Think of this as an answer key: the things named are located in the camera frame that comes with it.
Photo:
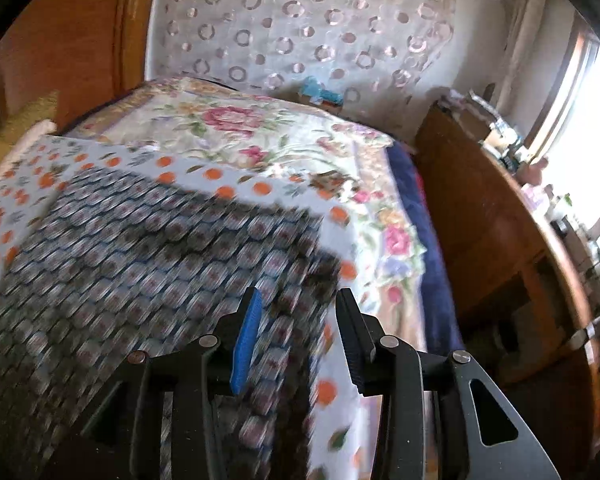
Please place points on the white orange-dotted bed sheet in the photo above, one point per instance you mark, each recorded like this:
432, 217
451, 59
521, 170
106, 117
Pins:
210, 175

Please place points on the floral quilt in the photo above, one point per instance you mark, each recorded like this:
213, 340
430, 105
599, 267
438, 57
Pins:
260, 130

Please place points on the pile of desk clutter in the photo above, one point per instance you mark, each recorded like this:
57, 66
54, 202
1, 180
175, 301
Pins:
575, 240

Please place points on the yellow cloth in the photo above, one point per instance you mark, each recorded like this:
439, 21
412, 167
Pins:
15, 132

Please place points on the window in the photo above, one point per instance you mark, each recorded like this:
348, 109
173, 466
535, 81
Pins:
595, 125

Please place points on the blue toy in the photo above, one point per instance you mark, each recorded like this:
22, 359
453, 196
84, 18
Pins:
316, 91

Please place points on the wooden desk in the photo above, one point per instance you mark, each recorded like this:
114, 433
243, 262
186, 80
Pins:
480, 240

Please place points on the white circle-patterned curtain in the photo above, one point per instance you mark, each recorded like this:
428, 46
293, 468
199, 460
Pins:
300, 15

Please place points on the wooden wardrobe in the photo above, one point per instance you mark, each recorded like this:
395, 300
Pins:
55, 50

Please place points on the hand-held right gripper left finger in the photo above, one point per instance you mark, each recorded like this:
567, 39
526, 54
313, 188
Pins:
245, 350

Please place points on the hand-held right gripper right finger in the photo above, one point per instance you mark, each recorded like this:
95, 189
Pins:
355, 350

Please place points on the navy blanket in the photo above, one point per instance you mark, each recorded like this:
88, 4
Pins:
435, 280

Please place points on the navy circle-patterned shirt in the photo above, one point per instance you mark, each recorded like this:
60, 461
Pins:
155, 270

